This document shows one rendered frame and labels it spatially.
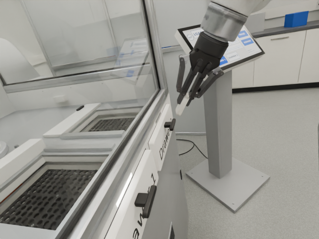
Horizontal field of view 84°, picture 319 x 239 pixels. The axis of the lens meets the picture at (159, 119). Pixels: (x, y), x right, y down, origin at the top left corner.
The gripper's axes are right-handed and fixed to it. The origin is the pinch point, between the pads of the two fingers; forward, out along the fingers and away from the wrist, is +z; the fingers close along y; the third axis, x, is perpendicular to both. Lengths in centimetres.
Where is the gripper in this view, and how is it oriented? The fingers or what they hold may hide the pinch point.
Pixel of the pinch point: (182, 104)
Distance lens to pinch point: 55.0
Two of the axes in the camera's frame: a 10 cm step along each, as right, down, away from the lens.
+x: 0.1, 6.1, -7.9
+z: -3.2, 7.5, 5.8
